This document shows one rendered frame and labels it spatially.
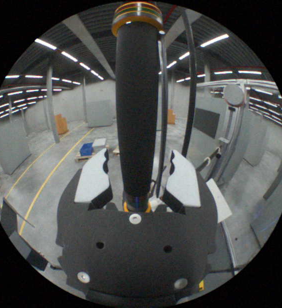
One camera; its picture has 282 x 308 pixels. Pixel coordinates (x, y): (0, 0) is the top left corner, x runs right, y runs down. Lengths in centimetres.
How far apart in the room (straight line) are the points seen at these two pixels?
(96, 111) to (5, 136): 620
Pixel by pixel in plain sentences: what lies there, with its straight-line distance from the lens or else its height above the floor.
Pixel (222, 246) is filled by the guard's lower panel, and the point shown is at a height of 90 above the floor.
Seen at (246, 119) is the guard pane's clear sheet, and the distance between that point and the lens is 84.
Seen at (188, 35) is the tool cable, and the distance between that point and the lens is 19.
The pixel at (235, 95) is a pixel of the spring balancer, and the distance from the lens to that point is 75.
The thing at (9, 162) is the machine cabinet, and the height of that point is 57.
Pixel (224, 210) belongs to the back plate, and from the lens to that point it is 57.
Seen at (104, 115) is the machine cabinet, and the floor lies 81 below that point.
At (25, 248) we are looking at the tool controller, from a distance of 82.
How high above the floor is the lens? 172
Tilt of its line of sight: 31 degrees down
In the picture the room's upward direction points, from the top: 1 degrees clockwise
